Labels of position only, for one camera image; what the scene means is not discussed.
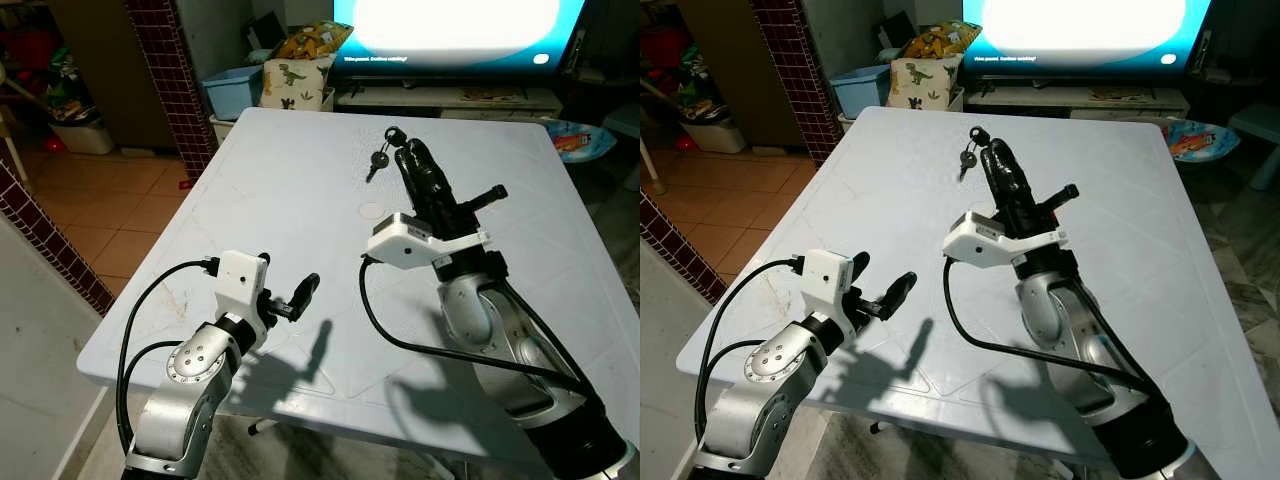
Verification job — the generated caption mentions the red brick column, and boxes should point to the red brick column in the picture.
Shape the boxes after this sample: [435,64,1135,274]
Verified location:
[748,0,846,166]
[125,0,219,186]

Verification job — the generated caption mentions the pale blue plastic table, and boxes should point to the pale blue plastic table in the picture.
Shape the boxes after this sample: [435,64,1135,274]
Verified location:
[77,107,641,471]
[677,105,1280,476]

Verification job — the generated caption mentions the blue plastic storage bin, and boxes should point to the blue plastic storage bin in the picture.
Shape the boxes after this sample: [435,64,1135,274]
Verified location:
[203,66,266,121]
[830,65,893,121]

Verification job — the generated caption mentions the white television stand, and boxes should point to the white television stand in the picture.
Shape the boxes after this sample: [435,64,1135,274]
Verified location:
[335,85,563,121]
[965,85,1191,121]

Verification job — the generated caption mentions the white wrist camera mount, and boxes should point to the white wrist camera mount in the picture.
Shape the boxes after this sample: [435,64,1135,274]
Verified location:
[798,250,857,323]
[212,250,271,323]
[364,212,493,272]
[941,210,1070,270]

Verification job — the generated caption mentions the white dinosaur print box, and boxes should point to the white dinosaur print box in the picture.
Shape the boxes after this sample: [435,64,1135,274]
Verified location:
[262,55,334,111]
[888,55,963,111]

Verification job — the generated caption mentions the dark brown cabinet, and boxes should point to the dark brown cabinet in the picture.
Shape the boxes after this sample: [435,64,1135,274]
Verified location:
[50,0,181,151]
[690,0,801,151]

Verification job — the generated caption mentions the short black left arm cable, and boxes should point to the short black left arm cable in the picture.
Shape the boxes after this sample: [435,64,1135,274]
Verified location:
[118,338,186,401]
[700,338,766,401]

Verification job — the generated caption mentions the blue cartoon print plate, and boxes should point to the blue cartoon print plate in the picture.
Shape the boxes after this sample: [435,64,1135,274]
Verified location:
[545,120,618,163]
[1160,118,1241,163]

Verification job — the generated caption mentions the black-headed keys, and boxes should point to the black-headed keys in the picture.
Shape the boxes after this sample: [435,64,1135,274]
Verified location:
[365,126,409,184]
[958,126,993,181]

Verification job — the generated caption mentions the light blue plastic stool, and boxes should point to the light blue plastic stool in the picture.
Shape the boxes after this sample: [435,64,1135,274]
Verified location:
[605,100,641,141]
[1228,100,1280,191]

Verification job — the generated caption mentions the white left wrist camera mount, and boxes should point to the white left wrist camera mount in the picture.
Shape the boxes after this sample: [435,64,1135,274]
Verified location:
[798,250,857,323]
[212,250,271,323]

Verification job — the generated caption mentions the white toy bin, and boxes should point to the white toy bin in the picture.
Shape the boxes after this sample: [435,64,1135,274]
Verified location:
[675,50,746,156]
[45,50,116,156]

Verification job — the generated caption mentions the large television screen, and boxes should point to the large television screen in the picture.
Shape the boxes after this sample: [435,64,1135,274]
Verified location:
[333,0,586,76]
[962,0,1213,76]

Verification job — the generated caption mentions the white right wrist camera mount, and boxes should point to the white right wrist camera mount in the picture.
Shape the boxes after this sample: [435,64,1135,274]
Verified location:
[941,210,1070,270]
[364,212,493,272]

